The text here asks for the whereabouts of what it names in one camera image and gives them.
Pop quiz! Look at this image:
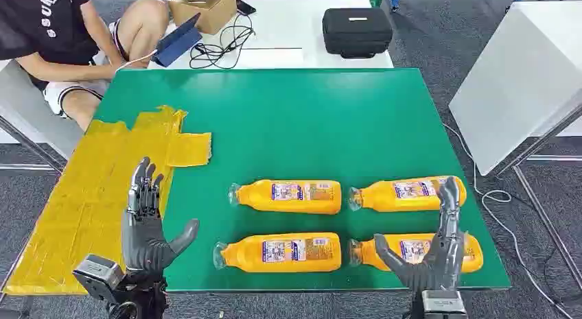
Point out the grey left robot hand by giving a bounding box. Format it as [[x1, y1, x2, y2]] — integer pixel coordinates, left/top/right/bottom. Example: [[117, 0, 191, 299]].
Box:
[[121, 156, 200, 274]]

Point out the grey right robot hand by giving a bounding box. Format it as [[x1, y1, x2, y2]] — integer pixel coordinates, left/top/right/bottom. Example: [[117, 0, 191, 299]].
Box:
[[373, 176, 466, 294]]

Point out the orange drink bottle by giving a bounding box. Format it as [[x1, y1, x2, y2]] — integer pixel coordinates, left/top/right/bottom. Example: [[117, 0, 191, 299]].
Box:
[[349, 175, 468, 213], [229, 179, 342, 216], [349, 233, 485, 274], [213, 232, 342, 274]]

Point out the yellow sheet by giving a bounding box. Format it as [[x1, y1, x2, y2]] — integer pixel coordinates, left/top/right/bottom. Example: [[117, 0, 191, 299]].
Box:
[[2, 105, 213, 296]]

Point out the grey bench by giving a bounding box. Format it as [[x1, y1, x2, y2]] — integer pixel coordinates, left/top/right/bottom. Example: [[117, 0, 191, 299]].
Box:
[[0, 60, 86, 172]]

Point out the green table mat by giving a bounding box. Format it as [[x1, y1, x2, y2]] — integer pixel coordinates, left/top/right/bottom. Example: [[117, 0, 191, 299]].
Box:
[[93, 67, 512, 294]]

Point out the blue tablet case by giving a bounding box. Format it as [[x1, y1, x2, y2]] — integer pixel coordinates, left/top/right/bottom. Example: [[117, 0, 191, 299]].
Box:
[[152, 13, 204, 69]]

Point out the white table with metal legs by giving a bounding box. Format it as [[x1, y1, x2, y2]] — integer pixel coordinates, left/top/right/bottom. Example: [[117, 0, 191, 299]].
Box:
[[448, 1, 582, 291]]

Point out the person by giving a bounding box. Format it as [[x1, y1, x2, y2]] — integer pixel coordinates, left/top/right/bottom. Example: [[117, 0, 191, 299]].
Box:
[[0, 0, 172, 132]]

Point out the cardboard box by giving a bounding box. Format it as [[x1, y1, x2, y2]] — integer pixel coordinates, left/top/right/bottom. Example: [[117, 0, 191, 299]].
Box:
[[167, 0, 239, 36]]

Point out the black carrying case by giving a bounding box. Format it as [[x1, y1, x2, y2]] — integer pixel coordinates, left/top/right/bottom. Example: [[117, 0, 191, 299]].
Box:
[[321, 7, 394, 60]]

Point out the black phone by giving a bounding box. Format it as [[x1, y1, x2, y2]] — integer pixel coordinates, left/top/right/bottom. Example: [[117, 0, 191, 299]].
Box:
[[235, 0, 257, 17]]

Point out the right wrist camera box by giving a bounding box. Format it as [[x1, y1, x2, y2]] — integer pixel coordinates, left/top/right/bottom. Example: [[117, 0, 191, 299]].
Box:
[[421, 290, 468, 319]]

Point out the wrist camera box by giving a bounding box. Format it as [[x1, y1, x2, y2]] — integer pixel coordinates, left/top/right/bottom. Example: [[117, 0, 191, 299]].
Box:
[[72, 255, 125, 304], [421, 290, 468, 319]]

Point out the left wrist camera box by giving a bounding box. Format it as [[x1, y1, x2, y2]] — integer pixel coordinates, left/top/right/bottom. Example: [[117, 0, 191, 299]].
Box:
[[72, 255, 125, 304]]

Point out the white floor cable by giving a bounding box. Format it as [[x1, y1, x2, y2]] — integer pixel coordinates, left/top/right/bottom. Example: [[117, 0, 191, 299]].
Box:
[[443, 121, 574, 319]]

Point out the thin white charging cable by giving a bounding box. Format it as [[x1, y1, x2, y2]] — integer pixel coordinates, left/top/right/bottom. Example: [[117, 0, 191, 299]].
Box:
[[115, 49, 159, 73]]

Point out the black cable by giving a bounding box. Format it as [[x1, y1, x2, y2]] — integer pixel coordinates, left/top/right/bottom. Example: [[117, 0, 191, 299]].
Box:
[[188, 12, 256, 71]]

